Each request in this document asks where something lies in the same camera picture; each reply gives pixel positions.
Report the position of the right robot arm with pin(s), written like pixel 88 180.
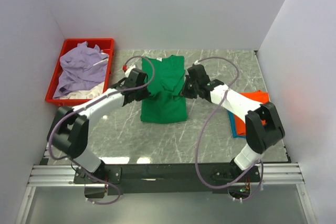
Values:
pixel 263 125

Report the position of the black base beam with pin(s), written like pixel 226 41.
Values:
pixel 168 178

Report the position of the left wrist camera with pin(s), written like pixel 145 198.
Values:
pixel 127 69

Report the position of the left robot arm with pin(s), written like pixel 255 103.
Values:
pixel 69 131

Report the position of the folded orange t-shirt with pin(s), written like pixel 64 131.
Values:
pixel 258 95

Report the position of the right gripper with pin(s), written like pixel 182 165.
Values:
pixel 185 92

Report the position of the folded blue t-shirt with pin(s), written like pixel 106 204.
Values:
pixel 238 127

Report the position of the lavender t-shirt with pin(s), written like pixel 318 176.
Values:
pixel 81 69

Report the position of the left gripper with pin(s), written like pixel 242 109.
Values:
pixel 145 94

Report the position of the green t-shirt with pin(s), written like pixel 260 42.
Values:
pixel 164 105

